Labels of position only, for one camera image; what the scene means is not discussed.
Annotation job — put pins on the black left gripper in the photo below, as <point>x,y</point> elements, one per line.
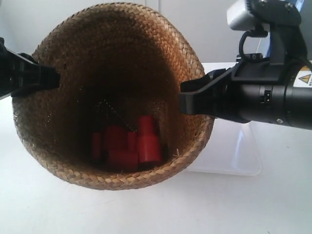
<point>21,75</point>

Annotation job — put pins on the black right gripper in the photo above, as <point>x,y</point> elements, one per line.
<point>256,92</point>

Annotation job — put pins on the brown woven basket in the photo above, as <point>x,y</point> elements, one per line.
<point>117,61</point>

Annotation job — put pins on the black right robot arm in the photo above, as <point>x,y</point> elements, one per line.
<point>298,96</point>

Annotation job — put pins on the red cylindrical blocks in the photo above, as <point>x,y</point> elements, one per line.
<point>123,160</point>
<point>148,143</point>

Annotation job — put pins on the dark red can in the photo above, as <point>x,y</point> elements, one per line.
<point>117,138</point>

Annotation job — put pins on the white rectangular plastic tray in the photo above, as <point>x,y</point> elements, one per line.
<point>231,150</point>

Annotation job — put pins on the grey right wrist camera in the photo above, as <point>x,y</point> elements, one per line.
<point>241,18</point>

